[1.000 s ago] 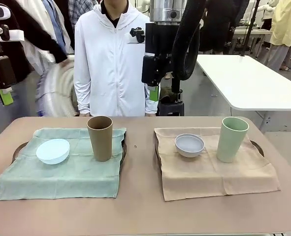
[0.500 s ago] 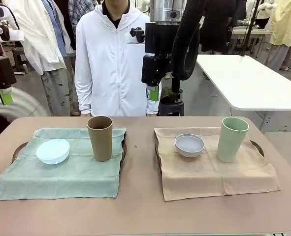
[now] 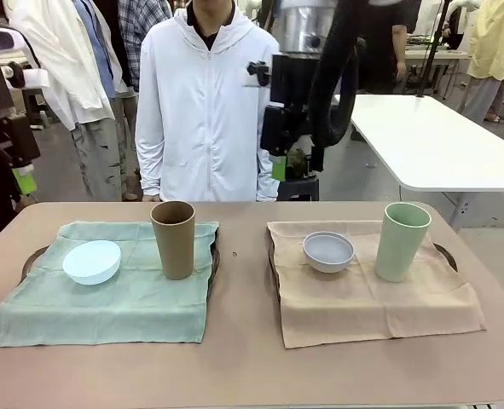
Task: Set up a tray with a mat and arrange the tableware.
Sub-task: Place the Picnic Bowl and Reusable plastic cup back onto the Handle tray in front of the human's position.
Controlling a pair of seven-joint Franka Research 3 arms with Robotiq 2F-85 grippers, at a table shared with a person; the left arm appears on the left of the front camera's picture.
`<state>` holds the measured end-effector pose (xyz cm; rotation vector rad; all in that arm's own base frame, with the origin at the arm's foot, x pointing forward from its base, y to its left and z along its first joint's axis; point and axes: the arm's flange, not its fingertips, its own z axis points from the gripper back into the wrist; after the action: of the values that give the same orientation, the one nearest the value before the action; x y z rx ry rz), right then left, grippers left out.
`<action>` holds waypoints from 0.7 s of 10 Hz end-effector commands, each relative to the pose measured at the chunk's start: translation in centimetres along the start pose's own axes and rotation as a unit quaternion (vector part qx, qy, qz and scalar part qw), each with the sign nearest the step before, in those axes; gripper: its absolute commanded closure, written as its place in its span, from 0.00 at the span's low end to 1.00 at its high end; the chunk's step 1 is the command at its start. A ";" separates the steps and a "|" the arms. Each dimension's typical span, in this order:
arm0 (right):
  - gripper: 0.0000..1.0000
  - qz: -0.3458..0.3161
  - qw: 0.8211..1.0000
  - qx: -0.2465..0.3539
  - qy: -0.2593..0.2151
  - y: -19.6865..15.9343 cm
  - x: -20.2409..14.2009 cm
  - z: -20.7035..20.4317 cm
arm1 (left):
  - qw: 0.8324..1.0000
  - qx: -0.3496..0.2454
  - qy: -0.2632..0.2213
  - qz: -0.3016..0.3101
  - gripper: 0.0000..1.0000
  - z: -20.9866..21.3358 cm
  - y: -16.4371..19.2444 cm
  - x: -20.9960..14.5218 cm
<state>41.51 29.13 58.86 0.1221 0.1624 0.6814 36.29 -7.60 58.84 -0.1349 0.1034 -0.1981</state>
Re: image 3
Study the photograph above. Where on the bystander in white coat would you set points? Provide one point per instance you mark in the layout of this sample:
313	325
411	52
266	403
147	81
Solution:
59	55

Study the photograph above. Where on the green cloth mat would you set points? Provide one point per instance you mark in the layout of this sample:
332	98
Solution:
106	307

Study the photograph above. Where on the white table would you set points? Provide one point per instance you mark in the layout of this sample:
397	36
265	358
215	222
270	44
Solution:
439	136

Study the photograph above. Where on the tan tall cup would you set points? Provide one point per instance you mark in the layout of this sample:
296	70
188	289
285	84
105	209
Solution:
175	251

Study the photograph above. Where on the beige cloth mat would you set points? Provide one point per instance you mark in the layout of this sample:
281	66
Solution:
362	307

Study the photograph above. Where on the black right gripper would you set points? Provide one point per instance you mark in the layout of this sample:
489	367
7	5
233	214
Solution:
294	85

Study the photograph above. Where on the bystander in black shirt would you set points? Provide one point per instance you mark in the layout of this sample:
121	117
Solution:
384	42

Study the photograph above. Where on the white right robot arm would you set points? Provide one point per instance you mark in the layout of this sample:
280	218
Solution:
307	25

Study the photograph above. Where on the black stand pole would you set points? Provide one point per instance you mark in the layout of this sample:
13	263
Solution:
432	51

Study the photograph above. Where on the dark green bag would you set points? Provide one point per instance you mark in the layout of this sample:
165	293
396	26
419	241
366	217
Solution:
297	164

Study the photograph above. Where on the person in white hoodie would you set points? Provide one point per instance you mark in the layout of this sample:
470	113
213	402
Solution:
204	106

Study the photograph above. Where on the bystander in plaid shirt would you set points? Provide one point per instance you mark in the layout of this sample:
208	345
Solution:
140	34

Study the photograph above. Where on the light blue bowl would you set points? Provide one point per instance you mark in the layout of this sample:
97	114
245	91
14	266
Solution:
90	264

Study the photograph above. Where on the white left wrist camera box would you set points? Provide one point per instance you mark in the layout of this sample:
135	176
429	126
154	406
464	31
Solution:
36	78

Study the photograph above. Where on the dark brown tray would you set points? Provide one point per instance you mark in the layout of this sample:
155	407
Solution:
216	264
272	264

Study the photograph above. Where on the bystander in yellow shirt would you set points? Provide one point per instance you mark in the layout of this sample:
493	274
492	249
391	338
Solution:
494	42

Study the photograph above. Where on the grey plastic stool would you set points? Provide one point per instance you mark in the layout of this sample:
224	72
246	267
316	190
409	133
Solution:
38	108

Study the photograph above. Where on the person's left forearm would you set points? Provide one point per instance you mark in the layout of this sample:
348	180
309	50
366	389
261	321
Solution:
266	183

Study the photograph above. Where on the person's right forearm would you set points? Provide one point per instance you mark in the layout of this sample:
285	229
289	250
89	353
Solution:
149	166

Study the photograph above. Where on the grey-blue bowl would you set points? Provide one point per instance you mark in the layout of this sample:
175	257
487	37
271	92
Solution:
328	253

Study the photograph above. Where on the blue plastic stool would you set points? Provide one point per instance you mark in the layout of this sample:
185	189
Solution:
302	189

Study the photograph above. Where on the person's right hand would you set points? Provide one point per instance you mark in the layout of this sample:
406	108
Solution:
151	198

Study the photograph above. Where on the mint green tall cup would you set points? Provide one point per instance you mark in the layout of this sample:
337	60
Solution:
398	251

